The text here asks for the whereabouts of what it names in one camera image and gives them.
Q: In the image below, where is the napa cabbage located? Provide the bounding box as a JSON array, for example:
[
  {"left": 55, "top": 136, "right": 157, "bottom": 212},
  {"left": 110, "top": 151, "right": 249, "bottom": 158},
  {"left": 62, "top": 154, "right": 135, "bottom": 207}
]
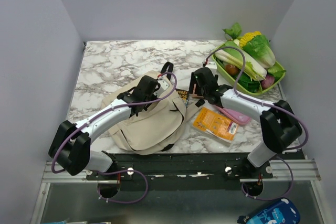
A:
[{"left": 215, "top": 40, "right": 267, "bottom": 81}]

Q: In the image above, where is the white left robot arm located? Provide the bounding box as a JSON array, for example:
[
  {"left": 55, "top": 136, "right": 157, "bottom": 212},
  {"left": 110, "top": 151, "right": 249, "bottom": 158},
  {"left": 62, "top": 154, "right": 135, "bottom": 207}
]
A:
[{"left": 48, "top": 72, "right": 176, "bottom": 179}]

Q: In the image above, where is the yellow corn cob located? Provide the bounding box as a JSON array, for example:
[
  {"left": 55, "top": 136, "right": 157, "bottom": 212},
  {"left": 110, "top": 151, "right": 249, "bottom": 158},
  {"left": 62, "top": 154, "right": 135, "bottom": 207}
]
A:
[{"left": 238, "top": 31, "right": 262, "bottom": 48}]

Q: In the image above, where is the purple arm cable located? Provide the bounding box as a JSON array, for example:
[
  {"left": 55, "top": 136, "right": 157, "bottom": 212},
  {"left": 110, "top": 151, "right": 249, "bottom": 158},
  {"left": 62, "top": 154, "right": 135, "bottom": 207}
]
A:
[
  {"left": 202, "top": 47, "right": 308, "bottom": 200},
  {"left": 51, "top": 72, "right": 178, "bottom": 204}
]

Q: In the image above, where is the green leaf sprig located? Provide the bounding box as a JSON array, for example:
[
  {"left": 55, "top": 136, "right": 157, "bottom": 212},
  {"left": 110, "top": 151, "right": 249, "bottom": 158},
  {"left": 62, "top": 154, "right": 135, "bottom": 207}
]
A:
[{"left": 223, "top": 22, "right": 242, "bottom": 39}]

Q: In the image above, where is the aluminium frame rail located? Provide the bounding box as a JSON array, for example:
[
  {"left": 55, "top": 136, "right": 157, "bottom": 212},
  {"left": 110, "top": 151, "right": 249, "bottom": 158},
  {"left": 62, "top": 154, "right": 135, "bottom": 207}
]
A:
[{"left": 42, "top": 159, "right": 321, "bottom": 183}]

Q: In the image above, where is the brown mushroom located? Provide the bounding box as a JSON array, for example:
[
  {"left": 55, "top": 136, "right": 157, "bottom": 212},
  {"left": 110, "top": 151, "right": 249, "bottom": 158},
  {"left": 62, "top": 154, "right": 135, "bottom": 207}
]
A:
[{"left": 224, "top": 64, "right": 240, "bottom": 76}]

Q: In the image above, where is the pink blue pencil case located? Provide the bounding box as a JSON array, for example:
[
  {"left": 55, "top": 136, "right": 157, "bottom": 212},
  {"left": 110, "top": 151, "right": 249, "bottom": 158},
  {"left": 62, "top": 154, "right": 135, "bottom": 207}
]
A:
[{"left": 214, "top": 105, "right": 251, "bottom": 125}]

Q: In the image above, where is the tan leather card wallet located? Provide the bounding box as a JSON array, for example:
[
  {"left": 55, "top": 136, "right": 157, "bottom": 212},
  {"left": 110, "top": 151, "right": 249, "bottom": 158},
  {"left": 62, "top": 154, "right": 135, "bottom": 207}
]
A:
[{"left": 189, "top": 83, "right": 202, "bottom": 98}]

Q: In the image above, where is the yellow orange paperback book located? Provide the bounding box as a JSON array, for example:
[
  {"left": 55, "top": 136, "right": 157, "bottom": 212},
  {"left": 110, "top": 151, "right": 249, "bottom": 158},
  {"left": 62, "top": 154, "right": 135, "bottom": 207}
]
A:
[{"left": 191, "top": 107, "right": 239, "bottom": 146}]

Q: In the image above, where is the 169-Storey Treehouse book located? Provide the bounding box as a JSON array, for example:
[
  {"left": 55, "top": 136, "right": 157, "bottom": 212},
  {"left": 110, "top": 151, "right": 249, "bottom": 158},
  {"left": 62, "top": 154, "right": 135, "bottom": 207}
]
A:
[{"left": 175, "top": 89, "right": 189, "bottom": 105}]

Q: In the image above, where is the dark green leafy vegetable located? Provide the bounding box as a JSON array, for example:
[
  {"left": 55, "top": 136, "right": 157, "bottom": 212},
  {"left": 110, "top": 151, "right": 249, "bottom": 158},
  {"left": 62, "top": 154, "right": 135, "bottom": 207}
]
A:
[{"left": 237, "top": 72, "right": 262, "bottom": 94}]

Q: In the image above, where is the purple onion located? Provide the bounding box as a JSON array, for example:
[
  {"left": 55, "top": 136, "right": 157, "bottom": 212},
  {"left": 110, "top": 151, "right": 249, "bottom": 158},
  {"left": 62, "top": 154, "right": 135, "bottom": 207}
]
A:
[{"left": 260, "top": 74, "right": 275, "bottom": 90}]

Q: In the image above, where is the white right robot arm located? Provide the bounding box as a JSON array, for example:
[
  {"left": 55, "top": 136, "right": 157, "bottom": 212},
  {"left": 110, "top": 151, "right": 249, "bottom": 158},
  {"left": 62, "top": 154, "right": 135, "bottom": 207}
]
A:
[{"left": 191, "top": 67, "right": 302, "bottom": 178}]

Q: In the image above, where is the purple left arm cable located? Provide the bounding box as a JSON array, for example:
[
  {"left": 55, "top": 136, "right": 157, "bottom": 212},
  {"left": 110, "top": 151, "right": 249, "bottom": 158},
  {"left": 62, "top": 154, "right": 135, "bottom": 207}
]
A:
[{"left": 51, "top": 72, "right": 178, "bottom": 204}]

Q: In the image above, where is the green plastic vegetable tray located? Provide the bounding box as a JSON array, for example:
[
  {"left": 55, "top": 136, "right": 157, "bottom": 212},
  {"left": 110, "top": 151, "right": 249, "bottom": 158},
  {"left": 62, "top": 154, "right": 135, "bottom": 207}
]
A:
[{"left": 212, "top": 40, "right": 286, "bottom": 97}]

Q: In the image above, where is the green lettuce head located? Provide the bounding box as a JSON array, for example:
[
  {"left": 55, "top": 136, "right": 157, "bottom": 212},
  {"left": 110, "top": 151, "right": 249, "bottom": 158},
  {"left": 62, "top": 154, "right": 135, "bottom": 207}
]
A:
[{"left": 243, "top": 34, "right": 276, "bottom": 69}]

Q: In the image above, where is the cream canvas backpack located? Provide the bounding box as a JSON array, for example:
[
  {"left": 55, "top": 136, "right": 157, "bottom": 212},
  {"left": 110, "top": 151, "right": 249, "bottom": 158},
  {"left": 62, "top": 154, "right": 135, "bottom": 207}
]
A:
[{"left": 101, "top": 61, "right": 204, "bottom": 156}]

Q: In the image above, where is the blue shark pencil case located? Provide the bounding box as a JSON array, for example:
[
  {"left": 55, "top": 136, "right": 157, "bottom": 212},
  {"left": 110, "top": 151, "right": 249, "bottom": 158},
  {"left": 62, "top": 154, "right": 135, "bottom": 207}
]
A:
[{"left": 237, "top": 198, "right": 301, "bottom": 224}]

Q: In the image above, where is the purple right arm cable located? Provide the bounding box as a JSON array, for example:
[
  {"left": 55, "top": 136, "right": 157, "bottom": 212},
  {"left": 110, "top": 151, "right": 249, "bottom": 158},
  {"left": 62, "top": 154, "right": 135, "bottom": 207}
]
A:
[{"left": 202, "top": 47, "right": 308, "bottom": 200}]

